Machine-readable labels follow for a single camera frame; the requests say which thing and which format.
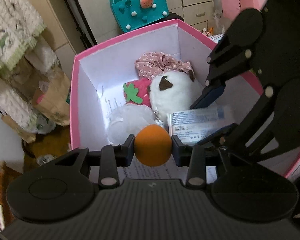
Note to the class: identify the pink floral cloth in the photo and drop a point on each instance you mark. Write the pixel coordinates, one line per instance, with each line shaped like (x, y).
(155, 63)

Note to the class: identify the teal felt handbag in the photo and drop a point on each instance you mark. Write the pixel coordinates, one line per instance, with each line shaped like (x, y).
(140, 12)

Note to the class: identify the pink strawberry plush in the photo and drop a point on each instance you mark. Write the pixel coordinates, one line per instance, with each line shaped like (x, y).
(140, 90)

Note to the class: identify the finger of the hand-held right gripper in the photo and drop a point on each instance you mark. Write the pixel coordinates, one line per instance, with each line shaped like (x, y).
(211, 96)
(220, 135)

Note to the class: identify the orange ball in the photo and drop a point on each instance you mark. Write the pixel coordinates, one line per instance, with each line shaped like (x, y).
(153, 145)

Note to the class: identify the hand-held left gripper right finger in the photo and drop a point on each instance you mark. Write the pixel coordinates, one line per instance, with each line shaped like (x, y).
(196, 160)

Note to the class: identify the brown paper bag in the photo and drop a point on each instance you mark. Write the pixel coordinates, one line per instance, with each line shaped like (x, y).
(52, 100)
(20, 130)

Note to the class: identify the white blue tube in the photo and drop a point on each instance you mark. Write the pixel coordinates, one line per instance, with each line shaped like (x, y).
(190, 123)

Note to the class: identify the tall beige cabinet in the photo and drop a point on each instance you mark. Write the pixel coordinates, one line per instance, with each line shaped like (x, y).
(52, 17)

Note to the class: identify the pink cardboard box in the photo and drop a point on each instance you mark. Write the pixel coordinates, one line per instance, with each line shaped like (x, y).
(73, 105)

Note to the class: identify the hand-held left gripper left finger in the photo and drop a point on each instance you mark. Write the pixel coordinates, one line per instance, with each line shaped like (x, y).
(110, 157)

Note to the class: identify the pink shopping bag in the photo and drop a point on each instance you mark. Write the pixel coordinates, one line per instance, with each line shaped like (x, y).
(236, 0)

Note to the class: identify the white plastic bag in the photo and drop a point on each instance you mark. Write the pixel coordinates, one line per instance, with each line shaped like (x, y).
(130, 120)

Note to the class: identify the white plush toy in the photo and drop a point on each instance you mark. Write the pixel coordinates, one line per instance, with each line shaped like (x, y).
(175, 95)

